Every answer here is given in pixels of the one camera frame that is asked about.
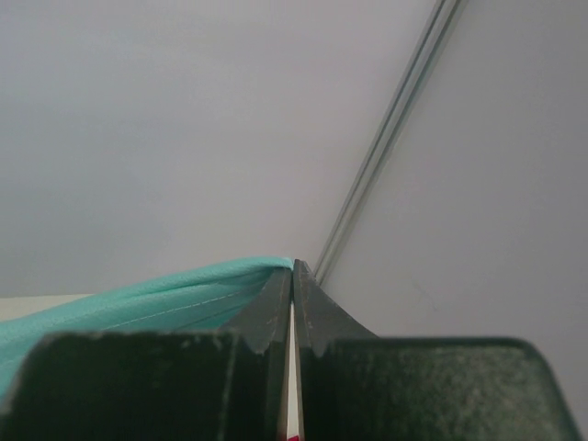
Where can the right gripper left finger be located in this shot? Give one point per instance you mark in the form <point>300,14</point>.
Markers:
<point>229,384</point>

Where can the teal t-shirt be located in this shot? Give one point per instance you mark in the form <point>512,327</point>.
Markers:
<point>199,299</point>

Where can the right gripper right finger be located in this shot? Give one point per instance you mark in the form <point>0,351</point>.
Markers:
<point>355,385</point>

